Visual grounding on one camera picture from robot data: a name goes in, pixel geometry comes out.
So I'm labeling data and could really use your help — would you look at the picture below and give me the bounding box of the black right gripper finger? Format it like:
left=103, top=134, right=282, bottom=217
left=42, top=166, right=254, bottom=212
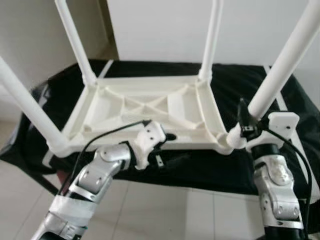
left=237, top=97, right=251, bottom=127

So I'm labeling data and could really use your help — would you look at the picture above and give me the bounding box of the white plastic table top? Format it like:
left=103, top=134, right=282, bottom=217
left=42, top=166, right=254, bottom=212
left=59, top=74, right=249, bottom=156

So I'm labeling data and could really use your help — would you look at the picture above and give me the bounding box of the white plastic table leg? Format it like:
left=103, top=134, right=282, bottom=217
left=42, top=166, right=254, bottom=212
left=247, top=0, right=320, bottom=122
left=0, top=56, right=69, bottom=157
left=54, top=0, right=98, bottom=87
left=198, top=0, right=225, bottom=82

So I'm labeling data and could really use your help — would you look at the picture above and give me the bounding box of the black table cloth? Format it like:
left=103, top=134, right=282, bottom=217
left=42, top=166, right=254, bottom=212
left=0, top=59, right=320, bottom=196

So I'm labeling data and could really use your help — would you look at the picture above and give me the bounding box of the pink cloth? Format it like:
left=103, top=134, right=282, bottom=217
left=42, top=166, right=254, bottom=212
left=56, top=169, right=69, bottom=184

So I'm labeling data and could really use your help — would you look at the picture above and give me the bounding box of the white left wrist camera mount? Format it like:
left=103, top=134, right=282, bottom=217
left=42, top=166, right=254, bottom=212
left=130, top=121, right=168, bottom=171

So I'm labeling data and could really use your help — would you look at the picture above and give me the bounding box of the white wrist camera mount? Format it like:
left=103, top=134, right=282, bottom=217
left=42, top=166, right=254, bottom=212
left=130, top=121, right=168, bottom=171
left=249, top=112, right=301, bottom=152

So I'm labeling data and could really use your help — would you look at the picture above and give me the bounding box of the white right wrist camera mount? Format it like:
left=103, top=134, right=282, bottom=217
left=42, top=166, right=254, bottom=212
left=249, top=112, right=301, bottom=152

